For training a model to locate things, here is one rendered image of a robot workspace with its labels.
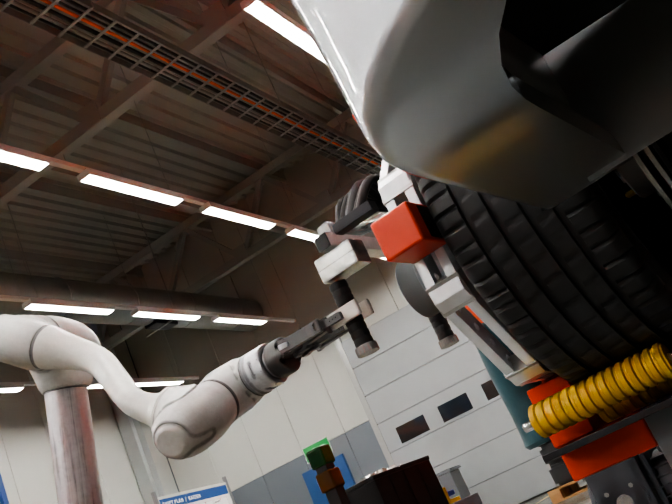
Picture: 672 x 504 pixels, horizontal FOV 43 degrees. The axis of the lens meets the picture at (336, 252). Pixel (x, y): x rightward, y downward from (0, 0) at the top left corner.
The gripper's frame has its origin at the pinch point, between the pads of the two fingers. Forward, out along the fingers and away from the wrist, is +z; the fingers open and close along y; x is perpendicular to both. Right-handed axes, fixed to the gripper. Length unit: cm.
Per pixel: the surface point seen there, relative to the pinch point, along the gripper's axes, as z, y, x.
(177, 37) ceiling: -482, -721, 683
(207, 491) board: -684, -681, 99
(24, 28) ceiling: -546, -511, 678
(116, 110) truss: -485, -544, 518
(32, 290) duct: -791, -609, 446
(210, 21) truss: -329, -560, 532
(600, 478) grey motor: 15, -39, -45
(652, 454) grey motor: 24, -45, -45
